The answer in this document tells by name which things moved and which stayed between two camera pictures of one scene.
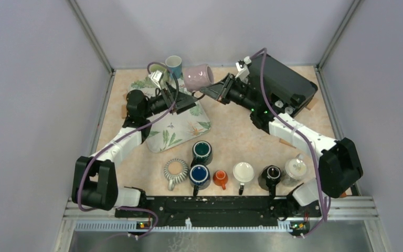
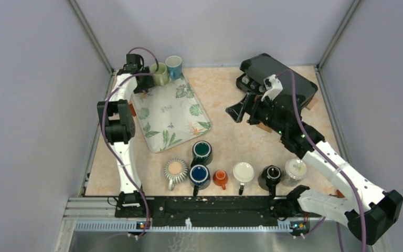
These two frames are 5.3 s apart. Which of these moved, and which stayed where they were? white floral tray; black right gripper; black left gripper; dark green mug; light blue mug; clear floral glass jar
Moved: black right gripper; black left gripper
Stayed: clear floral glass jar; white floral tray; dark green mug; light blue mug
